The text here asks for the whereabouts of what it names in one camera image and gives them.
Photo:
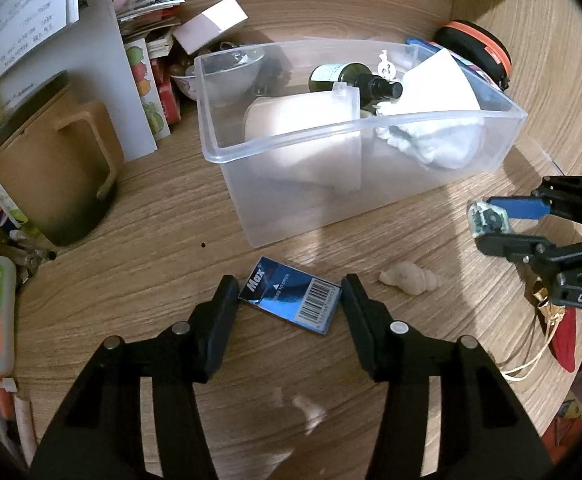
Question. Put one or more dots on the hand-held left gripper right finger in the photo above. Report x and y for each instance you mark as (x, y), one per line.
(357, 312)

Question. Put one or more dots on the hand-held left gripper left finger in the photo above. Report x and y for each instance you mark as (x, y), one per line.
(223, 310)

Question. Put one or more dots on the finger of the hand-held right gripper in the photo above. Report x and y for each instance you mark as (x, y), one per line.
(516, 246)
(521, 207)

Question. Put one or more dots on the small green and white item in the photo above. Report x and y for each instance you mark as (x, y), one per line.
(488, 220)

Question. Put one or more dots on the shiny blue small box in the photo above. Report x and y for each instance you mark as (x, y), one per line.
(291, 295)

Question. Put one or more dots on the white cloth pouch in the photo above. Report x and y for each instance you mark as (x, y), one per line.
(441, 115)

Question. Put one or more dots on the clear plastic storage bin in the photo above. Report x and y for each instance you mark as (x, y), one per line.
(281, 195)

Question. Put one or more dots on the clear cotton pad container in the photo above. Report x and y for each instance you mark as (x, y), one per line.
(301, 135)

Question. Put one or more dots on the dark green glass bottle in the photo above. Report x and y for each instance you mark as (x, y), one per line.
(341, 77)

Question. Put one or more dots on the red charm with gold rings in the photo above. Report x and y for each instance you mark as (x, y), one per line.
(566, 340)

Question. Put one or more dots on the beige seashell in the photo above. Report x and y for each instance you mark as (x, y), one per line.
(408, 280)

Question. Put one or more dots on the orange yellow packet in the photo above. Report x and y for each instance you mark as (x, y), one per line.
(571, 425)

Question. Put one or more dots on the orange and black zip case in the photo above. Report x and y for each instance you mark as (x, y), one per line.
(476, 45)

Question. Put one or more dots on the blue flat box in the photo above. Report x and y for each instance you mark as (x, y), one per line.
(423, 45)

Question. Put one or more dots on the white round tag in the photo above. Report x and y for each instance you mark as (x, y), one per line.
(386, 65)

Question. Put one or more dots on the metal clip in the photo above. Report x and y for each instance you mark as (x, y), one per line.
(31, 255)

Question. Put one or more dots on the red box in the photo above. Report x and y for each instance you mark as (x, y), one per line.
(168, 95)

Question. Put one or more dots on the brown lidded mug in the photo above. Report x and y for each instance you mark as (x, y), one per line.
(46, 175)

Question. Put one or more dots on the fruit pattern box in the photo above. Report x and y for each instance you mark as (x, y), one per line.
(148, 95)

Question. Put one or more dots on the white lip balm stick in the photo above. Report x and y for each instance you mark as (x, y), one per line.
(25, 425)

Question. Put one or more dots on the small ceramic bowl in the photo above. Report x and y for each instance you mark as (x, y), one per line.
(186, 82)

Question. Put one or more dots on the white paper sheets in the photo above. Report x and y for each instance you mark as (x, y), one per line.
(106, 60)

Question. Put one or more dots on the white and pink box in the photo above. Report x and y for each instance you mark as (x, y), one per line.
(211, 25)

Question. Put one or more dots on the stack of paper packets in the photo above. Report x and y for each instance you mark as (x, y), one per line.
(146, 15)

